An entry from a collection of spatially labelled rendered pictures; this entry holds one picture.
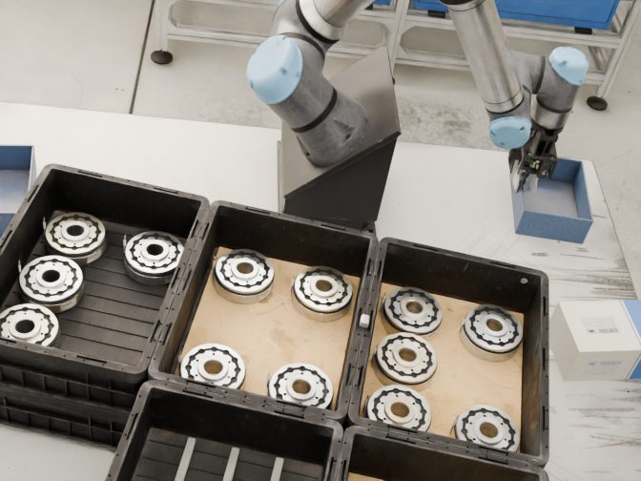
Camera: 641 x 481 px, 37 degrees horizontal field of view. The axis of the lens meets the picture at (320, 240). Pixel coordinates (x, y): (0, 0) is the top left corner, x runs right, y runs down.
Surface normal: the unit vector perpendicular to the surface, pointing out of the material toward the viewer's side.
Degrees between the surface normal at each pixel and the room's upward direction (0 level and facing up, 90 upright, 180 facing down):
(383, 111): 44
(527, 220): 90
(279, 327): 0
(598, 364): 90
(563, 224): 90
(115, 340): 0
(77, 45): 0
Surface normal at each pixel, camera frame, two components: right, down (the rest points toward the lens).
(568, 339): -0.98, 0.01
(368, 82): -0.58, -0.55
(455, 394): 0.14, -0.70
